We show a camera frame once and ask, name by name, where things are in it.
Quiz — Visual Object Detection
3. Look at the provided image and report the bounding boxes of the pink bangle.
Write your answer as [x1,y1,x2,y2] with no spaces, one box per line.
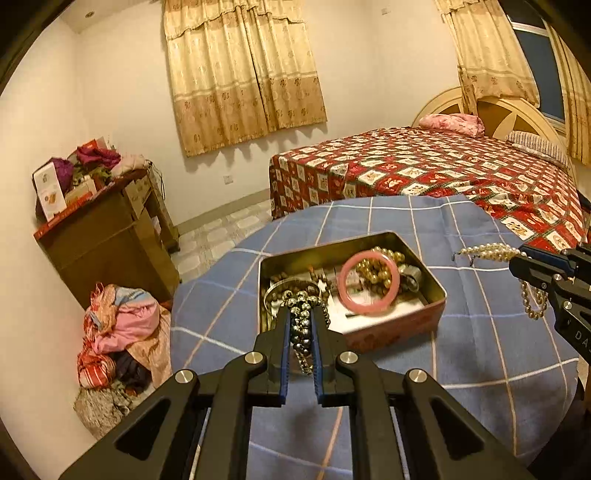
[337,250,400,317]

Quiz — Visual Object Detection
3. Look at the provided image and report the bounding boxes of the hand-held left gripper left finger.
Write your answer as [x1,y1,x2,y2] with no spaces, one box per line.
[58,307,293,480]

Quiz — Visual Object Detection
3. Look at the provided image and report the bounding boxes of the gold pearl necklace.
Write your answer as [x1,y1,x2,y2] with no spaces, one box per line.
[355,247,407,296]

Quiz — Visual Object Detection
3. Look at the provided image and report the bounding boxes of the metallic dark bead necklace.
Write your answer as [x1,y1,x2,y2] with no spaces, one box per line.
[281,288,333,377]

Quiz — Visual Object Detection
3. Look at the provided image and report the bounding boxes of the beige box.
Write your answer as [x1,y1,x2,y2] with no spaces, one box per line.
[65,178,98,206]

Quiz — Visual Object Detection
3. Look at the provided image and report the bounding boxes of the brown seed bead bracelet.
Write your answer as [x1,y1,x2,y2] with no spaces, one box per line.
[270,265,333,296]

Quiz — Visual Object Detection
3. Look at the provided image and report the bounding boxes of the pink pillow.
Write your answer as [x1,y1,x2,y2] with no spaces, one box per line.
[418,112,485,137]

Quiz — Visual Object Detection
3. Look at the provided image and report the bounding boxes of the bed with red quilt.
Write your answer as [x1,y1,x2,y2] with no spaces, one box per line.
[269,126,587,252]

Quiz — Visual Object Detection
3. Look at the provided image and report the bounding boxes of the striped pillow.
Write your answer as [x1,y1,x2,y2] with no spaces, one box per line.
[505,130,571,167]

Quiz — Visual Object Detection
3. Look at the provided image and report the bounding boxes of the white picture box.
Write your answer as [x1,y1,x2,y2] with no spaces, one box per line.
[32,159,65,221]

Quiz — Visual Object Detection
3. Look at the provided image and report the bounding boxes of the paper cards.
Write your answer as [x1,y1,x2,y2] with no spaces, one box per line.
[323,268,428,324]

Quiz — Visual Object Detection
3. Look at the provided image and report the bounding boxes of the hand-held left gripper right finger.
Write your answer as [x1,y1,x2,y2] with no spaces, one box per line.
[310,307,536,480]

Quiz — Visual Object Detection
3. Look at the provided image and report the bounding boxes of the silver mesh metal band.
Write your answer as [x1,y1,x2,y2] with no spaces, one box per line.
[399,263,423,292]

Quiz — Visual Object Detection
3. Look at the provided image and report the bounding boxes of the pile of colourful clothes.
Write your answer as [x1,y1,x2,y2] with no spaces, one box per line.
[74,281,174,439]

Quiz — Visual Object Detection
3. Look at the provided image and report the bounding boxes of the flat red box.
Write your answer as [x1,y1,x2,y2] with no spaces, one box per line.
[33,180,116,241]

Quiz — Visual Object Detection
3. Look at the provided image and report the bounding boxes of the brown wooden cabinet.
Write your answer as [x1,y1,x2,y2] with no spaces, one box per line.
[34,159,181,310]

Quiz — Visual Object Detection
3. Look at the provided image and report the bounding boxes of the narrow beige patterned curtain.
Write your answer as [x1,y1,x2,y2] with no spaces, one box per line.
[549,23,591,164]
[436,0,541,109]

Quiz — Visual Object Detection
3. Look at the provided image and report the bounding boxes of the blue plaid tablecloth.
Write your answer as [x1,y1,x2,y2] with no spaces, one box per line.
[170,194,583,480]

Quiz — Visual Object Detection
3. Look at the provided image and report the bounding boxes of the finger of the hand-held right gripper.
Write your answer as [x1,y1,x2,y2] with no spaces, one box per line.
[519,247,580,271]
[510,256,571,294]

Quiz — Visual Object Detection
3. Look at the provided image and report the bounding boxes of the white pearl necklace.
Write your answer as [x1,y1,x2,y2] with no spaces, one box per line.
[452,242,550,320]

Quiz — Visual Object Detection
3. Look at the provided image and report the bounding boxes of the pink tin box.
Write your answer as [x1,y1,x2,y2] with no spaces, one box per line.
[257,231,448,354]

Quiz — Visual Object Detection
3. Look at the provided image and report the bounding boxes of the pile of purple clothes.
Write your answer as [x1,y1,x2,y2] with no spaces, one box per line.
[48,143,151,185]

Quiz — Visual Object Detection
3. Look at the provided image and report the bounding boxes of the cream arched headboard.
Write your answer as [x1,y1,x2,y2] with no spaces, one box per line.
[411,85,578,185]

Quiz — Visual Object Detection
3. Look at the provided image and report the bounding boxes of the dark window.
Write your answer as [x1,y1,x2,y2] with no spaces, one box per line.
[505,14,566,125]

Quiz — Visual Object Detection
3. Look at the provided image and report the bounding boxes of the wide beige patterned curtain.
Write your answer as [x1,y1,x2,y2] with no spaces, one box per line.
[161,0,328,158]

